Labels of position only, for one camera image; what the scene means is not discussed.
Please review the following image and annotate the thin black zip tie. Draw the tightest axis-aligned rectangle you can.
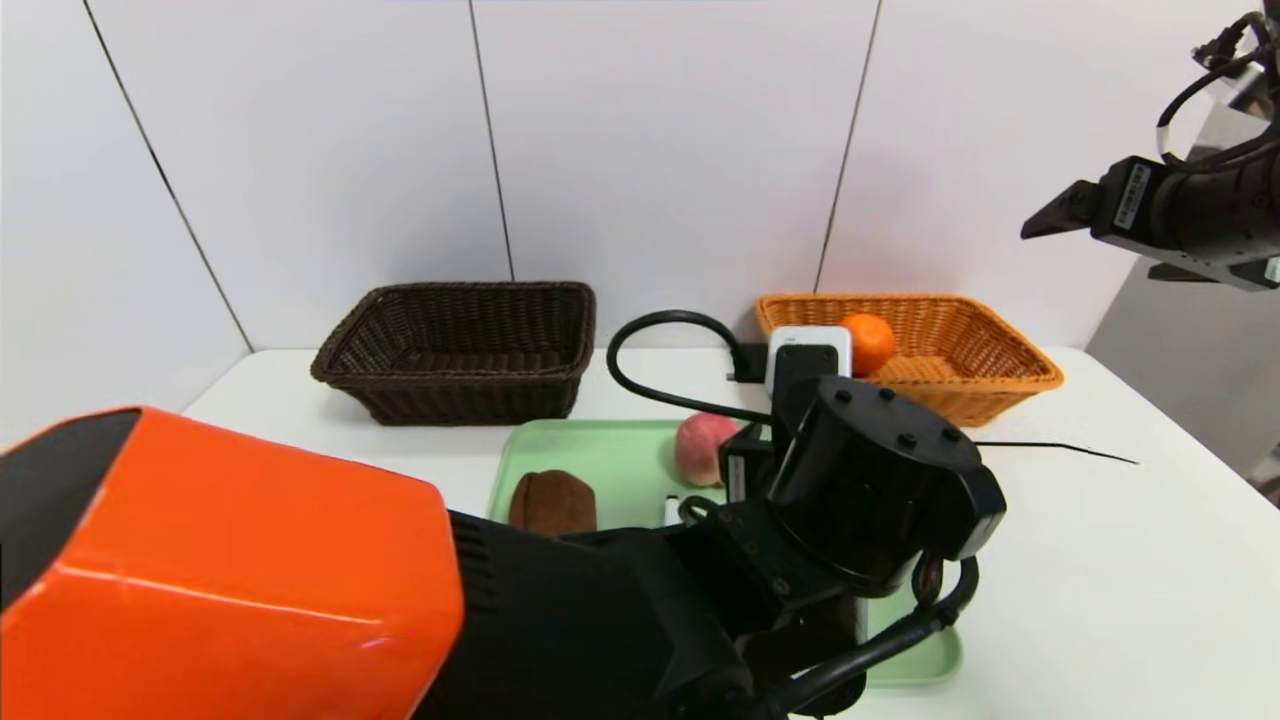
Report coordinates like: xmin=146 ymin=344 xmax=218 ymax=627
xmin=975 ymin=440 xmax=1141 ymax=466

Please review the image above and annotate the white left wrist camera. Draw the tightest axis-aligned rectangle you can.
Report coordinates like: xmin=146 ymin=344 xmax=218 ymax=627
xmin=765 ymin=325 xmax=853 ymax=401

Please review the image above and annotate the brown towel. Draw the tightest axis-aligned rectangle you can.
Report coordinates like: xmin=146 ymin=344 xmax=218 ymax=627
xmin=508 ymin=470 xmax=599 ymax=537

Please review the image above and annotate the orange wicker basket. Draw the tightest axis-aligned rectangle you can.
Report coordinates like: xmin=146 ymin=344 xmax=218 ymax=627
xmin=755 ymin=293 xmax=1064 ymax=429

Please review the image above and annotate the thick black camera cable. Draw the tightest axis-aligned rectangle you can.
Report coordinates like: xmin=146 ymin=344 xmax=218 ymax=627
xmin=607 ymin=310 xmax=773 ymax=426

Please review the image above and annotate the thin black cable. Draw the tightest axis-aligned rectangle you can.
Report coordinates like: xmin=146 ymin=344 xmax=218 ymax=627
xmin=1155 ymin=10 xmax=1280 ymax=171

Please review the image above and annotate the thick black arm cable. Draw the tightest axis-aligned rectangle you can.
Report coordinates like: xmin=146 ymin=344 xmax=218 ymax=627
xmin=750 ymin=555 xmax=981 ymax=720

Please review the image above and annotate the green plastic tray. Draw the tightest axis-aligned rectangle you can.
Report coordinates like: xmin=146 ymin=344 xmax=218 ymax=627
xmin=488 ymin=418 xmax=964 ymax=691

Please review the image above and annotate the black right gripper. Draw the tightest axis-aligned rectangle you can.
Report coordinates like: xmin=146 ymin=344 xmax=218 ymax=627
xmin=1020 ymin=145 xmax=1280 ymax=292

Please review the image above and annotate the orange fruit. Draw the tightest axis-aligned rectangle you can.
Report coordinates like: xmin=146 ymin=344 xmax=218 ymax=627
xmin=840 ymin=313 xmax=897 ymax=378

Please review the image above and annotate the dark brown wicker basket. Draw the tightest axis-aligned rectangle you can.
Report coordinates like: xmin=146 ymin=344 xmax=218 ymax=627
xmin=310 ymin=282 xmax=598 ymax=426

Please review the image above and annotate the pink peach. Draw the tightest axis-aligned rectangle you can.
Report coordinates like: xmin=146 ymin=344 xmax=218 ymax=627
xmin=675 ymin=413 xmax=743 ymax=488

